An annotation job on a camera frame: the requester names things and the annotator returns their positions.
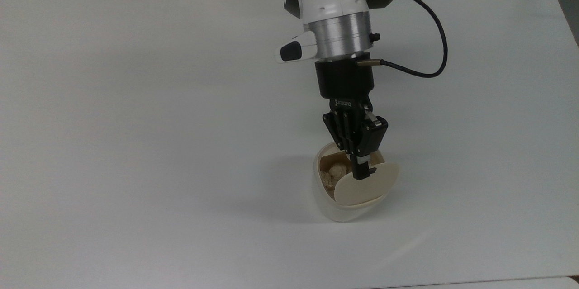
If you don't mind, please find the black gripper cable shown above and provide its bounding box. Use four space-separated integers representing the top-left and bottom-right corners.
356 0 449 78

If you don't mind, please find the cream plastic trash bin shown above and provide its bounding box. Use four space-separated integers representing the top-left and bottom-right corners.
313 142 401 223

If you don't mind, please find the beige hinged bin lid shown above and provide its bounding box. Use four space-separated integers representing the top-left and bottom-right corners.
334 161 400 205

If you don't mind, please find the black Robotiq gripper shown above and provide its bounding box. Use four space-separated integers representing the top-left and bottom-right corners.
315 56 389 181

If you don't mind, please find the crumpled paper trash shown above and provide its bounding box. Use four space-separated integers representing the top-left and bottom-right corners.
320 162 349 190

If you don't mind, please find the white adjoining table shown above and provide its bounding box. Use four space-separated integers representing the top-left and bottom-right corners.
371 276 579 289

